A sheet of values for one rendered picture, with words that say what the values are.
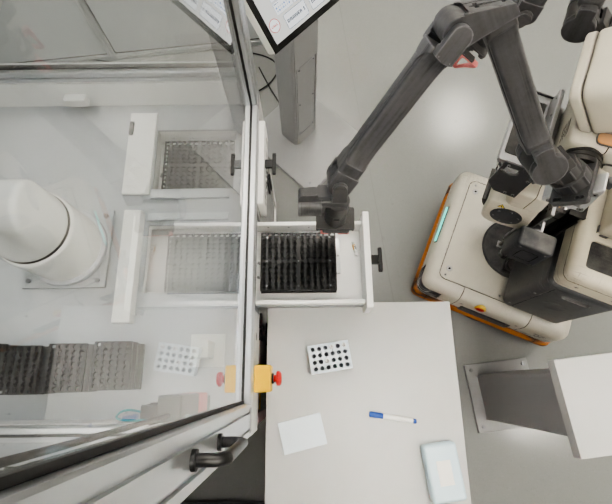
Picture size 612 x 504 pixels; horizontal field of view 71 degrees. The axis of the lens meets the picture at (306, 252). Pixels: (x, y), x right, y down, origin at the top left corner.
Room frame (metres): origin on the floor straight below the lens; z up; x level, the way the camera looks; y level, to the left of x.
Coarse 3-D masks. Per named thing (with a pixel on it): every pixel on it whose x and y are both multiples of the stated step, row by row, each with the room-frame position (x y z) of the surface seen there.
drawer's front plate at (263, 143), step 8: (264, 128) 0.77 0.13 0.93; (264, 136) 0.74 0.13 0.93; (264, 144) 0.71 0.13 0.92; (264, 152) 0.69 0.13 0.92; (264, 160) 0.66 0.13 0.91; (264, 168) 0.64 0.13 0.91; (264, 176) 0.61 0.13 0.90; (264, 184) 0.58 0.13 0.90; (264, 192) 0.56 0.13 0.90; (264, 200) 0.53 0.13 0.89; (264, 208) 0.51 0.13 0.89; (264, 216) 0.51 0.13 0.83
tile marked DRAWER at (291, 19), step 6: (294, 6) 1.15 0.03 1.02; (300, 6) 1.16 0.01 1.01; (306, 6) 1.17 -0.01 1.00; (288, 12) 1.13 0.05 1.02; (294, 12) 1.14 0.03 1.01; (300, 12) 1.15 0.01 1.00; (306, 12) 1.16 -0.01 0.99; (288, 18) 1.12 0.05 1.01; (294, 18) 1.13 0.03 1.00; (300, 18) 1.14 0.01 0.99; (288, 24) 1.10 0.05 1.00; (294, 24) 1.11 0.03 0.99
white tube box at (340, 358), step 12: (312, 348) 0.10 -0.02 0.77; (324, 348) 0.10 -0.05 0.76; (336, 348) 0.09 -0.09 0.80; (348, 348) 0.09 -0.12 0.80; (312, 360) 0.06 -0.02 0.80; (324, 360) 0.06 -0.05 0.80; (336, 360) 0.06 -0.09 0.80; (348, 360) 0.06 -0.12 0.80; (312, 372) 0.02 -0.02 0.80; (324, 372) 0.02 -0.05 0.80
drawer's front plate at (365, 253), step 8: (368, 216) 0.46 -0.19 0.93; (368, 224) 0.44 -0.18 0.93; (360, 232) 0.44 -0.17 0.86; (368, 232) 0.41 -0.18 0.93; (360, 240) 0.41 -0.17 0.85; (368, 240) 0.39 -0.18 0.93; (360, 248) 0.39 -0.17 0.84; (368, 248) 0.37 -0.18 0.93; (360, 256) 0.37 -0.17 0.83; (368, 256) 0.34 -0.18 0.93; (368, 264) 0.32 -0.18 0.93; (368, 272) 0.29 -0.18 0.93; (368, 280) 0.27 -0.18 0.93; (368, 288) 0.25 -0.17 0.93; (368, 296) 0.22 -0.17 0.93; (368, 304) 0.20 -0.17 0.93; (368, 312) 0.19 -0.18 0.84
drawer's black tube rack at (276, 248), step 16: (272, 240) 0.40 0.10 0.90; (288, 240) 0.41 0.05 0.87; (304, 240) 0.40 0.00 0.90; (320, 240) 0.41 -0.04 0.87; (272, 256) 0.35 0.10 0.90; (288, 256) 0.35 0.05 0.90; (304, 256) 0.35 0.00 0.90; (320, 256) 0.36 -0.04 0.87; (272, 272) 0.30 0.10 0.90; (288, 272) 0.31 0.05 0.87; (304, 272) 0.30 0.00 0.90; (320, 272) 0.31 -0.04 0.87; (272, 288) 0.26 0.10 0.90; (288, 288) 0.26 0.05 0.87; (304, 288) 0.26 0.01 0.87; (320, 288) 0.26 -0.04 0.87
